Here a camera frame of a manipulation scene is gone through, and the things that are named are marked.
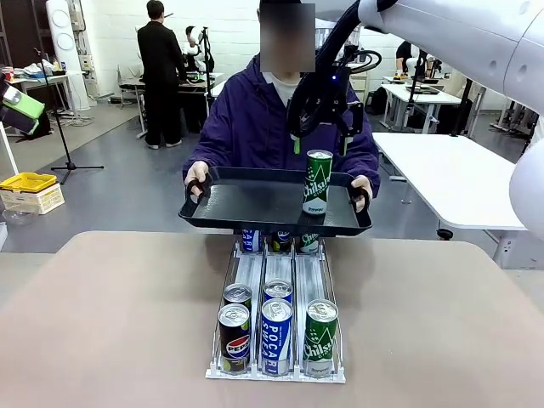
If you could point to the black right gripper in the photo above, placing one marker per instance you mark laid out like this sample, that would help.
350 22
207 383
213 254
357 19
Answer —
336 91

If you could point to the green Chilsung cider can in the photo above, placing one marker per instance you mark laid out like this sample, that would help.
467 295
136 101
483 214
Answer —
318 187
310 243
321 340

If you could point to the black plastic serving tray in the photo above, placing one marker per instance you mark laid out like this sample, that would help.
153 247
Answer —
255 204

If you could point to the person's right forearm purple sleeve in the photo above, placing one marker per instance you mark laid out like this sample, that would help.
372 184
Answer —
208 149

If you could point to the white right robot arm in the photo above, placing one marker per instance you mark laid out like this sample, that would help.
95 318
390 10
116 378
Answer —
467 34

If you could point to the person's left forearm purple sleeve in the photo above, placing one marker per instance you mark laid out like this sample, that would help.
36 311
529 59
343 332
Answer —
363 153

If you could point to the person in purple jacket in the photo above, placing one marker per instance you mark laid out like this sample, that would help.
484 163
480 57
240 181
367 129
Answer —
251 127

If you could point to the person's left hand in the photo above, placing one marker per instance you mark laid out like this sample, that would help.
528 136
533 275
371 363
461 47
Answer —
361 185

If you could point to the person's right hand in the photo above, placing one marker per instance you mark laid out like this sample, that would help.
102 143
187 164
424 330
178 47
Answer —
197 172

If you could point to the white cluttered side table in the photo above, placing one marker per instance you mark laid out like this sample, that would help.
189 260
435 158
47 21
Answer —
47 80

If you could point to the red cup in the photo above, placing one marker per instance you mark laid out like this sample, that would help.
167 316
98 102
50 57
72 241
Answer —
7 75

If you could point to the white tower air conditioner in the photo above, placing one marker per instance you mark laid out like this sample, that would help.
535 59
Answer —
64 42

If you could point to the black microphone stand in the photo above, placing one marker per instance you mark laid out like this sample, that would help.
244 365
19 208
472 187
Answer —
70 166

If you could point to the yellow plastic crate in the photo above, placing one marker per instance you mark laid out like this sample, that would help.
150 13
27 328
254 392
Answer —
27 182

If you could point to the white plastic crate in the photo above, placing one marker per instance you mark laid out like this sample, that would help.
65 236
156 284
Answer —
38 202

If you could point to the clear plastic bowl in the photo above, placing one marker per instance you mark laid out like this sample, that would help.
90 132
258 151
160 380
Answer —
19 217

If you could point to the black Pepsi can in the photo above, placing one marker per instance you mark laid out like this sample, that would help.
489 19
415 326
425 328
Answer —
234 340
238 293
281 242

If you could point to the white desk with laptop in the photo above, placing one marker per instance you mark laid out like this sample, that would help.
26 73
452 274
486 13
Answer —
438 97

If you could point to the blue Pocari Sweat can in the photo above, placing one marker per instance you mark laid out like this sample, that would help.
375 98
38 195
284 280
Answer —
251 241
278 290
277 340

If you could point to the large white table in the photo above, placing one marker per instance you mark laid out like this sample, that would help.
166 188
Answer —
446 178

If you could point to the man in black clothes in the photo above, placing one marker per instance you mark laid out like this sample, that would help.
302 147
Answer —
159 64

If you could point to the clear acrylic can rack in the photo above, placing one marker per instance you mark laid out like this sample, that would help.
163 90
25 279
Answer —
278 268

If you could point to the white humanoid robot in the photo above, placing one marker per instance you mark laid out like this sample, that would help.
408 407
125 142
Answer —
193 38

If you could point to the black camera tripod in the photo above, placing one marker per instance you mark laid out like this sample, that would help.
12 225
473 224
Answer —
463 110

